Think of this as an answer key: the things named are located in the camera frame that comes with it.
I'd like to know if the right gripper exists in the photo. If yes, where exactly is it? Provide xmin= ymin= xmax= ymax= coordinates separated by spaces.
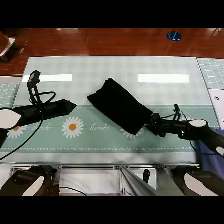
xmin=144 ymin=113 xmax=168 ymax=138

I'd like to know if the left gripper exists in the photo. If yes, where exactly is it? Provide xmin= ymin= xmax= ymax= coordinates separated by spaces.
xmin=49 ymin=98 xmax=78 ymax=118

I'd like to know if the lavender garment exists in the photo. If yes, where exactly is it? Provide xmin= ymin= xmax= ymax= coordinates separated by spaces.
xmin=193 ymin=129 xmax=224 ymax=175

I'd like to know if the blue round floor marker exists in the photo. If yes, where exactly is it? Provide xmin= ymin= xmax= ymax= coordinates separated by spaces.
xmin=166 ymin=30 xmax=183 ymax=42

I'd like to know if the black cable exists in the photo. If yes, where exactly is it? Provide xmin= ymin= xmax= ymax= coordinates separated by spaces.
xmin=0 ymin=90 xmax=57 ymax=162
xmin=58 ymin=185 xmax=88 ymax=197

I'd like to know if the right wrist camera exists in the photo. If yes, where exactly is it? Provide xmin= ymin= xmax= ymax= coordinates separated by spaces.
xmin=171 ymin=103 xmax=183 ymax=122

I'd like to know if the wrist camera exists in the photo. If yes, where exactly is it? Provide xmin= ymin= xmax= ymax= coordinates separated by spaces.
xmin=171 ymin=103 xmax=183 ymax=122
xmin=27 ymin=69 xmax=43 ymax=105

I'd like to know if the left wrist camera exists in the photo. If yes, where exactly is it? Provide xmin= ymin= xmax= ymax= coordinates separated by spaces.
xmin=27 ymin=69 xmax=43 ymax=105

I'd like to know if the silver frame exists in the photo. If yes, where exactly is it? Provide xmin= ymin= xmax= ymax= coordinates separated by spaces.
xmin=0 ymin=161 xmax=205 ymax=197

